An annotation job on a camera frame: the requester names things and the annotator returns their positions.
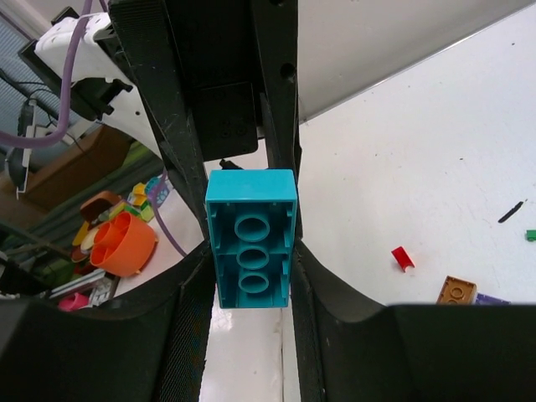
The purple square lego plate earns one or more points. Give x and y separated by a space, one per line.
486 300

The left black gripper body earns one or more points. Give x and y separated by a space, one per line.
212 61

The small red lego piece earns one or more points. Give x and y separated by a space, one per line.
402 258

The orange flat lego plate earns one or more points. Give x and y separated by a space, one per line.
456 291

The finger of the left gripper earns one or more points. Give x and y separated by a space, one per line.
144 32
276 35

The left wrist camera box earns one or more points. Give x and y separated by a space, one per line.
101 87

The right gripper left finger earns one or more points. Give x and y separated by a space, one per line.
148 344

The long teal lego brick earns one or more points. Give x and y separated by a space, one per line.
252 222

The colourful toy pile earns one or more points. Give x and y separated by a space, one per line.
95 286

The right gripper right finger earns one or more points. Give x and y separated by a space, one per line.
351 348

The orange divided round container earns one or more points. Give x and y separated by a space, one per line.
123 245

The small green lego stud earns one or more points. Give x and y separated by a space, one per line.
530 235

